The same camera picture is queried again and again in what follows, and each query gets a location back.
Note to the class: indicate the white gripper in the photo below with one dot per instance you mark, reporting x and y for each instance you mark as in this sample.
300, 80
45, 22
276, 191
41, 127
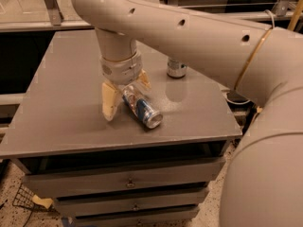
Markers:
122, 70

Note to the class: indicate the blue silver redbull can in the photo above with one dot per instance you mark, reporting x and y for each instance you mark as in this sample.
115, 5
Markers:
141, 107

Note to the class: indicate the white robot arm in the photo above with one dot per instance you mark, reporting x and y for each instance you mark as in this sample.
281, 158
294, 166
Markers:
263, 186

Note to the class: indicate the silver green soda can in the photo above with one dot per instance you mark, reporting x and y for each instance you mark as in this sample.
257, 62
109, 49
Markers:
176, 69

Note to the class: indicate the grey drawer cabinet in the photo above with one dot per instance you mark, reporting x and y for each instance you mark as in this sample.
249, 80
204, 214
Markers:
59, 126

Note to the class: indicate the top grey drawer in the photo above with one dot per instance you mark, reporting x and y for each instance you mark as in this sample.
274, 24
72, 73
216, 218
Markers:
102, 180

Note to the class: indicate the grey drawer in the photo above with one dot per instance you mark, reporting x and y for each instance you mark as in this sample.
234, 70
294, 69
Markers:
146, 200
102, 180
139, 218

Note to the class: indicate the middle grey drawer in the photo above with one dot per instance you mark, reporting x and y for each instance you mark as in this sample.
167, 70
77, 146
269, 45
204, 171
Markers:
146, 200

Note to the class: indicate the yellow foam piece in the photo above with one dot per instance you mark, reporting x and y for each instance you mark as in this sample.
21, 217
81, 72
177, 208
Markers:
46, 203

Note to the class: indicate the bottom grey drawer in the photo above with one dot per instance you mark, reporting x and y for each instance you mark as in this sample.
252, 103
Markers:
139, 218

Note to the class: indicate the metal railing frame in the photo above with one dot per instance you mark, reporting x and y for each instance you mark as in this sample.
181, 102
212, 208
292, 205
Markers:
34, 15

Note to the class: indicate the black wire basket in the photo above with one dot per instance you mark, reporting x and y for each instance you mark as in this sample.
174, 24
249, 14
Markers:
23, 198

